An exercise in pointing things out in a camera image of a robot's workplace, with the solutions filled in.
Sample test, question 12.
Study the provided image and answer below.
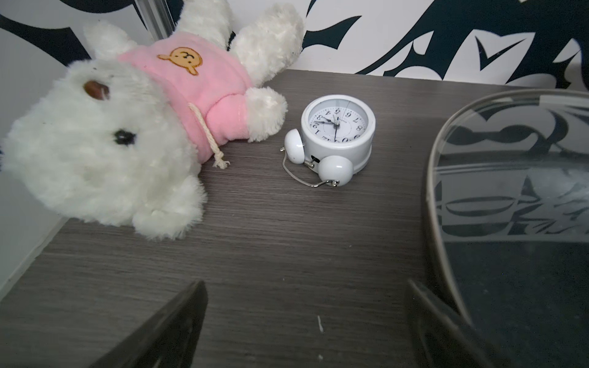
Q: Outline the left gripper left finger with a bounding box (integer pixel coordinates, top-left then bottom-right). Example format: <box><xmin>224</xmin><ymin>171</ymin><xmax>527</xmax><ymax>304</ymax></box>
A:
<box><xmin>91</xmin><ymin>281</ymin><xmax>208</xmax><ymax>367</ymax></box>

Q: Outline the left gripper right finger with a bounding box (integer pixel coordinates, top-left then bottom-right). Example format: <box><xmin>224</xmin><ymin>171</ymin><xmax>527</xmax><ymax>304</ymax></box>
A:
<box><xmin>405</xmin><ymin>279</ymin><xmax>497</xmax><ymax>367</ymax></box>

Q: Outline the large glass pot lid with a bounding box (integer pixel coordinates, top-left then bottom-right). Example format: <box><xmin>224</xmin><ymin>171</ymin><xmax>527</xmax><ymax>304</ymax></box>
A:
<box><xmin>424</xmin><ymin>89</ymin><xmax>588</xmax><ymax>367</ymax></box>

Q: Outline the white teddy bear pink shirt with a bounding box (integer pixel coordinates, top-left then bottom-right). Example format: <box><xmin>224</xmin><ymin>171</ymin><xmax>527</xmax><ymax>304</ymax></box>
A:
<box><xmin>2</xmin><ymin>1</ymin><xmax>305</xmax><ymax>240</ymax></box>

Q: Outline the small white alarm clock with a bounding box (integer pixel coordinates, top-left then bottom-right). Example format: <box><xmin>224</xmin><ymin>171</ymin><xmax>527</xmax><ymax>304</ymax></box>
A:
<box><xmin>281</xmin><ymin>94</ymin><xmax>377</xmax><ymax>188</ymax></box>

